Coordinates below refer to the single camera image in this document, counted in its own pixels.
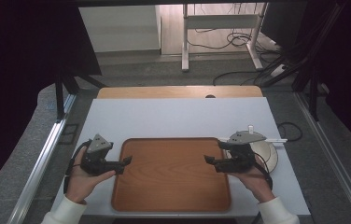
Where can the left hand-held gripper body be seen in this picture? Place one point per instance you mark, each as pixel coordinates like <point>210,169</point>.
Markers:
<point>97,155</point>

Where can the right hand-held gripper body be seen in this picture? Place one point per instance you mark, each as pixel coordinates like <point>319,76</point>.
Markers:
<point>240,155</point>

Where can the white bowl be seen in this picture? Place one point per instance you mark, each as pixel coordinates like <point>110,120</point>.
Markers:
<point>262,152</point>

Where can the white plate dark rim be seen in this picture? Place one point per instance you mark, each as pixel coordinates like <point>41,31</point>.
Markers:
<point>273,158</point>

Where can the brown wooden tray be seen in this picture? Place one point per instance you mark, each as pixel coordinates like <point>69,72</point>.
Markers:
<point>170,177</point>

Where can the person's right hand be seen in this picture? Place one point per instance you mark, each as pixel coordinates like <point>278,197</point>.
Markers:
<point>253,183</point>

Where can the person's left hand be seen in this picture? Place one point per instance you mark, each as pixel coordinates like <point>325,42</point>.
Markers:
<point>81,183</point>

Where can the black floor plate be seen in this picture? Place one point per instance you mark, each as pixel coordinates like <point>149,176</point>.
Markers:
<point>70,133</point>

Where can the black metal stand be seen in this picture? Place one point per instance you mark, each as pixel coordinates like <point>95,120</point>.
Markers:
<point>59,99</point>
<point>313,93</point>

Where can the white power strip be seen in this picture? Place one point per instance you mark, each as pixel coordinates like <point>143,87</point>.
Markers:
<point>278,71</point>

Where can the white cabinet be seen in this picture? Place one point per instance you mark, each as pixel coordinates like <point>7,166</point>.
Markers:
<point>120,28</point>

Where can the aluminium rail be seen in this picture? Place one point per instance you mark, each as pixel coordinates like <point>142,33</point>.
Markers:
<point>335,161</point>
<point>39,165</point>

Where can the white desk frame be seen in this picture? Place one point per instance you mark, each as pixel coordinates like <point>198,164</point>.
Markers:
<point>220,21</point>

